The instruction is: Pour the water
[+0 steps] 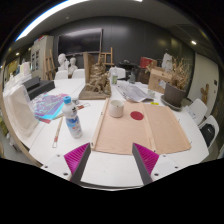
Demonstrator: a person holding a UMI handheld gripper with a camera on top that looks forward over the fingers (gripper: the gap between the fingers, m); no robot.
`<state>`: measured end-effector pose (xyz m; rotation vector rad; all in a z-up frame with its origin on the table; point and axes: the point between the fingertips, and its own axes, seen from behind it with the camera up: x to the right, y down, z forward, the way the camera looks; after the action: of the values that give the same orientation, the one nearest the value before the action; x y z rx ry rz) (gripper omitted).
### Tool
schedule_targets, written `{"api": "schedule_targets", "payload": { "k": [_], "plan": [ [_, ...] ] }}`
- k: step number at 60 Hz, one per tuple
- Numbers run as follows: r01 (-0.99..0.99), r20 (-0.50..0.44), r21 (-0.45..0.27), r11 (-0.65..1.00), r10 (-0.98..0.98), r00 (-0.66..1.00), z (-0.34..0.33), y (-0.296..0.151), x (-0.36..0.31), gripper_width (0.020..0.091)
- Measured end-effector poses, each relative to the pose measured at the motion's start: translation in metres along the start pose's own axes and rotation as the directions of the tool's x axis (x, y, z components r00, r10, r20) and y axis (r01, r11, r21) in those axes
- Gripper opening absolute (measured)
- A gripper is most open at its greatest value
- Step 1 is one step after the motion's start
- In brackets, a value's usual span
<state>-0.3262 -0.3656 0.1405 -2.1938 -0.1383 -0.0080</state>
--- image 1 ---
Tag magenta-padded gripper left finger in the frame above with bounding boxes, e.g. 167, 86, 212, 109
42, 142, 92, 185

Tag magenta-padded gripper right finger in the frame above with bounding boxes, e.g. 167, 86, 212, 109
132, 142, 183, 186

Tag blue-capped white drink bottle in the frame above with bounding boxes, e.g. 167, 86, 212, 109
62, 95, 84, 140

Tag flat round red coaster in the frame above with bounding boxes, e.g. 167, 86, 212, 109
130, 110, 145, 121

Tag white ceramic mug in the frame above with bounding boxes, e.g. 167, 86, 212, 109
108, 99, 125, 119

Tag colourful holographic print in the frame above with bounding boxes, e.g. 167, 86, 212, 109
33, 93, 69, 124

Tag grey plant saucer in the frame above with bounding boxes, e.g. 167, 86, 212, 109
160, 94, 188, 112

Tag black backpack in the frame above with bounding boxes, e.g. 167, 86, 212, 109
200, 123, 216, 148

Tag dried plant in grey pot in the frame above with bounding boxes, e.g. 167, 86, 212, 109
163, 56, 190, 108

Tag white chair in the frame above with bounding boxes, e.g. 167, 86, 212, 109
198, 114, 220, 149
116, 67, 127, 80
71, 68, 86, 79
188, 98, 208, 126
53, 69, 69, 81

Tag white stretched canvas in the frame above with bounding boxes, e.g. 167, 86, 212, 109
3, 84, 40, 139

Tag brown cardboard box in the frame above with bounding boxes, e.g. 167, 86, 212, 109
147, 66, 173, 94

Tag black flat boxes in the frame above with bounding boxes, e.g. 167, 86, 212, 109
23, 75, 56, 101

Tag small grey bottle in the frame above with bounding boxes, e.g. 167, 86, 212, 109
129, 71, 137, 84

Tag small green-labelled spray bottle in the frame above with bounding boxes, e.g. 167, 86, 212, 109
110, 66, 119, 86

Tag white plaster bust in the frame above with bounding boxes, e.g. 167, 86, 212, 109
57, 53, 70, 73
68, 57, 79, 76

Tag red box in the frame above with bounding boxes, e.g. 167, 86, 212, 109
139, 56, 158, 70

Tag wooden easel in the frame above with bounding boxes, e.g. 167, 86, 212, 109
44, 48, 56, 81
98, 46, 115, 68

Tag pale shelf cabinet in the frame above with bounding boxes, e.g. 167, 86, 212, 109
30, 34, 55, 81

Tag wooden wall figure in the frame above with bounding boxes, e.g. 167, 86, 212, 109
200, 83, 210, 105

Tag black wall screen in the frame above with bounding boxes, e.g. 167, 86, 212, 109
57, 27, 104, 57

